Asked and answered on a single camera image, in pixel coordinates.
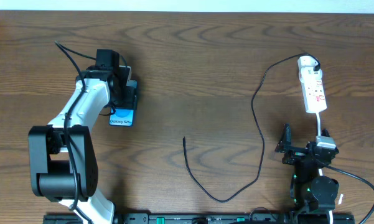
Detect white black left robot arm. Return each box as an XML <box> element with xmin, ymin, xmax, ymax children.
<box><xmin>28</xmin><ymin>64</ymin><xmax>138</xmax><ymax>223</ymax></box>

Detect black charger cable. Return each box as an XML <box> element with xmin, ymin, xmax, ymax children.
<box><xmin>182</xmin><ymin>53</ymin><xmax>322</xmax><ymax>203</ymax></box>

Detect white USB charger adapter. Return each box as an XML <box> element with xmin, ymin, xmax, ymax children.
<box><xmin>297</xmin><ymin>55</ymin><xmax>320</xmax><ymax>72</ymax></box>

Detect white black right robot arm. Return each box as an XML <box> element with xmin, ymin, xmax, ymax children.
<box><xmin>275</xmin><ymin>124</ymin><xmax>339</xmax><ymax>216</ymax></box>

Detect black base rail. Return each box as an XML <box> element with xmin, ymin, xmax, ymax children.
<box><xmin>42</xmin><ymin>212</ymin><xmax>355</xmax><ymax>224</ymax></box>

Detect white power strip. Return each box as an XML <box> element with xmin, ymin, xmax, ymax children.
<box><xmin>299</xmin><ymin>67</ymin><xmax>327</xmax><ymax>114</ymax></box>

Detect blue Galaxy smartphone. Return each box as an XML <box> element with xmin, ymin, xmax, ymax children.
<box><xmin>109</xmin><ymin>80</ymin><xmax>138</xmax><ymax>127</ymax></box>

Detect white power strip cord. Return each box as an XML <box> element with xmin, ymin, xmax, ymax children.
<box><xmin>316</xmin><ymin>112</ymin><xmax>334</xmax><ymax>224</ymax></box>

